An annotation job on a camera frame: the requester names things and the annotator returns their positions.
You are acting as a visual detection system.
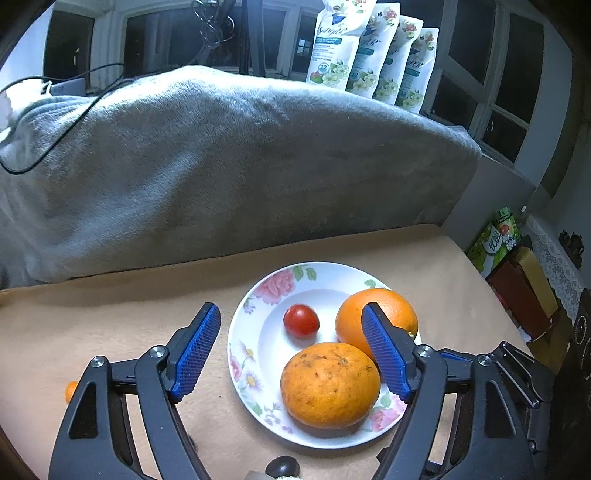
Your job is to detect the red cherry tomato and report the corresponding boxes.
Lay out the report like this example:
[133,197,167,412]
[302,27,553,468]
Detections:
[283,305,320,341]

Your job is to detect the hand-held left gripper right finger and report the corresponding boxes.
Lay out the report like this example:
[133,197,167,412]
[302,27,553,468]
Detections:
[361,302,539,480]

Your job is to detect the white floral plate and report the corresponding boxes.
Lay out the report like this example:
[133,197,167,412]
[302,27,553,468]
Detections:
[227,261,423,449]

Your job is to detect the white power strip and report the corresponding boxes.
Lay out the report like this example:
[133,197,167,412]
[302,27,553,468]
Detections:
[0,85,14,139]

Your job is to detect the white lace cloth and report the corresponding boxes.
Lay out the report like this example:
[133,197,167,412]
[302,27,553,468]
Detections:
[526,215,587,324]

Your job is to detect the large spotted orange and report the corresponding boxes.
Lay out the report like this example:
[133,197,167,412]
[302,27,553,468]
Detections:
[280,342,382,430]

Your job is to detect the large smooth orange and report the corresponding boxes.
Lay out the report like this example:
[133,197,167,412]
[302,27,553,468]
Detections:
[335,288,419,365]

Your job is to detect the grey fleece blanket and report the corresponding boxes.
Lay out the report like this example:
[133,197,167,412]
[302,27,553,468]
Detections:
[0,65,483,289]

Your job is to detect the green printed box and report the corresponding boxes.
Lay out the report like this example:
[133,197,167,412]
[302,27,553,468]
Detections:
[466,207,522,278]

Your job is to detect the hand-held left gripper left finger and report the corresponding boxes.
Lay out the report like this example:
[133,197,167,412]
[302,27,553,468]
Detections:
[48,302,221,480]

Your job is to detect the grey power adapter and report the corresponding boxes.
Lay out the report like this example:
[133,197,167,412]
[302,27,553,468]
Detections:
[48,76,88,97]

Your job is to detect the black cable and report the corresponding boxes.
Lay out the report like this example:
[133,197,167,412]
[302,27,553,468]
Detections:
[0,62,139,175]

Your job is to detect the red cardboard box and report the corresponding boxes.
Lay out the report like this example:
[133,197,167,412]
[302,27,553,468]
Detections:
[485,258,555,342]

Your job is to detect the black tripod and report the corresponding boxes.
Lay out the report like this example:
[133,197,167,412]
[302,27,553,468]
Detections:
[222,0,269,77]

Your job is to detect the small dark ornament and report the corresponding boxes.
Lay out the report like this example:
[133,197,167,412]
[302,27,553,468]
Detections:
[558,229,585,268]

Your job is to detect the white floral refill pouch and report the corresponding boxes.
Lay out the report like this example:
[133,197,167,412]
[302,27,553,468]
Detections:
[305,0,377,88]
[396,27,439,114]
[344,2,402,95]
[372,14,424,106]

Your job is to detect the white window frame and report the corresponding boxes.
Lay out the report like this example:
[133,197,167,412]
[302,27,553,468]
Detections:
[41,0,578,195]

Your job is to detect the yellow cardboard box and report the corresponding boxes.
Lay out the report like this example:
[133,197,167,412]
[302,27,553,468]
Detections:
[510,247,559,319]

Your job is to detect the black scissors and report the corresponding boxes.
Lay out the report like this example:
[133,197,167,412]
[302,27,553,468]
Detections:
[191,0,225,49]

